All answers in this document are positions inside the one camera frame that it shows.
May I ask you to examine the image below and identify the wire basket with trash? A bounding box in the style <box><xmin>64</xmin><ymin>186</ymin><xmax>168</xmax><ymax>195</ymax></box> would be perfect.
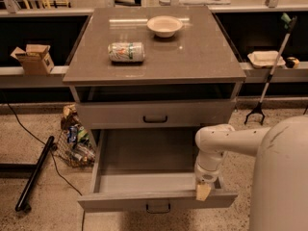
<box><xmin>56</xmin><ymin>104</ymin><xmax>95</xmax><ymax>167</ymax></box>

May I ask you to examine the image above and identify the black floor cable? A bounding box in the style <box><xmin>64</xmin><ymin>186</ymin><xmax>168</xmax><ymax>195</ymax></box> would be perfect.
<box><xmin>0</xmin><ymin>91</ymin><xmax>88</xmax><ymax>231</ymax></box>

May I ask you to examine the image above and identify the grabber reacher tool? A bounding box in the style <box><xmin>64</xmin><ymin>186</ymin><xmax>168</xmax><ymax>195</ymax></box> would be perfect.
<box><xmin>244</xmin><ymin>13</ymin><xmax>297</xmax><ymax>124</ymax></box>

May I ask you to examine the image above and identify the white paper bowl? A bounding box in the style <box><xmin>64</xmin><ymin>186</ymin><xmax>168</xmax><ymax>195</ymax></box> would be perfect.
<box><xmin>147</xmin><ymin>15</ymin><xmax>183</xmax><ymax>39</ymax></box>

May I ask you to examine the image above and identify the open cardboard box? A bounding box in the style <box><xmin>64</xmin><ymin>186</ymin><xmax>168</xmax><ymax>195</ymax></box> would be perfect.
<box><xmin>11</xmin><ymin>44</ymin><xmax>54</xmax><ymax>75</ymax></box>

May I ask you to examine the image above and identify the grey drawer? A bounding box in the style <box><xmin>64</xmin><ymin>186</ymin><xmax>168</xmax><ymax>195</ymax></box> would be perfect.
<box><xmin>78</xmin><ymin>128</ymin><xmax>238</xmax><ymax>214</ymax></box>
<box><xmin>76</xmin><ymin>100</ymin><xmax>235</xmax><ymax>129</ymax></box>

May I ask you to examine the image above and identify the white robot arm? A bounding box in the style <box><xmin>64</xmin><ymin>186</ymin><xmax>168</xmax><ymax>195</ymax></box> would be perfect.
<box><xmin>194</xmin><ymin>115</ymin><xmax>308</xmax><ymax>231</ymax></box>

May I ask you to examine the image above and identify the yellow tape measure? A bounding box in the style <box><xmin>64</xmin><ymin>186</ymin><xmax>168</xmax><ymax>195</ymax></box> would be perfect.
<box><xmin>286</xmin><ymin>57</ymin><xmax>299</xmax><ymax>68</ymax></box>

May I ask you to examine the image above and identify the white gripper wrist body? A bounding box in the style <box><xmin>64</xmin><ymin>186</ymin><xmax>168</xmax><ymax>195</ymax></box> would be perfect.
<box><xmin>194</xmin><ymin>151</ymin><xmax>224</xmax><ymax>183</ymax></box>

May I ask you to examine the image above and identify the white takeout container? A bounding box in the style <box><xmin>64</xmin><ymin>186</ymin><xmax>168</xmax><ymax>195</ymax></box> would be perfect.
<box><xmin>247</xmin><ymin>51</ymin><xmax>285</xmax><ymax>68</ymax></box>

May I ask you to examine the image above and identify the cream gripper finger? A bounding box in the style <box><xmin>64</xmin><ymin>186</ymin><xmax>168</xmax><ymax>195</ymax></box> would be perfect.
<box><xmin>195</xmin><ymin>182</ymin><xmax>211</xmax><ymax>201</ymax></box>

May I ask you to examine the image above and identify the black metal leg bar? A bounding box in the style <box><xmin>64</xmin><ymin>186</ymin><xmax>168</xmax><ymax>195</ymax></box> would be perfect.
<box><xmin>14</xmin><ymin>136</ymin><xmax>54</xmax><ymax>212</ymax></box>

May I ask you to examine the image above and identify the green white soda can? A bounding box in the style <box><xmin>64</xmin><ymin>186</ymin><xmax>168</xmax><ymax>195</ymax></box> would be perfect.
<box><xmin>108</xmin><ymin>42</ymin><xmax>145</xmax><ymax>63</ymax></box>

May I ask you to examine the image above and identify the grey drawer cabinet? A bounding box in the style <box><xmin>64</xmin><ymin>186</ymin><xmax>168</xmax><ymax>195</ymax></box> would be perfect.
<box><xmin>63</xmin><ymin>6</ymin><xmax>247</xmax><ymax>133</ymax></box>

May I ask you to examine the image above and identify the grey top drawer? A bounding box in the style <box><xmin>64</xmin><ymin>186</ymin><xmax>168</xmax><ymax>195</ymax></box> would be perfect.
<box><xmin>76</xmin><ymin>100</ymin><xmax>235</xmax><ymax>129</ymax></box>

